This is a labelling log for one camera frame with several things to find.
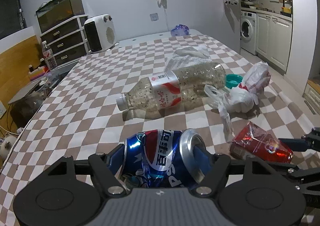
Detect crushed blue Pepsi can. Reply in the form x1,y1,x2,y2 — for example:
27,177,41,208
120,129,205,189

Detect red snack wrapper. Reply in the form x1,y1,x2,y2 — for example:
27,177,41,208
229,121,293,163

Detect white plastic bag red print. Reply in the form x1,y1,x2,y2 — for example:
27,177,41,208
204,62,271,134

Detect clear plastic bottle red label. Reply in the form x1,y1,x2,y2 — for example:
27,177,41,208
116,62,226,112

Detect teal plastic bottle cap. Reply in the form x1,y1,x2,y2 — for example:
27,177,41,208
226,74,243,89

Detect white towel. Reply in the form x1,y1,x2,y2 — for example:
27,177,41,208
164,45,212,72

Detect white kitchen cabinets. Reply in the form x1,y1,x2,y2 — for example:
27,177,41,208
255,13,292,73

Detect colourful stacked box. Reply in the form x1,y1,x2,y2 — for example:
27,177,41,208
28,66,49,82

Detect water bottle red label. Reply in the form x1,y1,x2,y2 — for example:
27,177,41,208
42,41,57,70

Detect black white drawer cabinet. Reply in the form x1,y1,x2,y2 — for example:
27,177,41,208
40,14,89,66

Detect white space heater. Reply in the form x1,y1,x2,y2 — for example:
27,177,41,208
84,14,117,53

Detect blue purple plastic bag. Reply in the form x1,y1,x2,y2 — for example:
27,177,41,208
170,24,189,37

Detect white washing machine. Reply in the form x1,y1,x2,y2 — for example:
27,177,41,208
240,11,257,55

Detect glass fish tank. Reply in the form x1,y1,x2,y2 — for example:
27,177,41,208
36,0,85,33

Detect wall outlet plate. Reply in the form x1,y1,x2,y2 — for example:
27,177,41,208
150,13,159,21

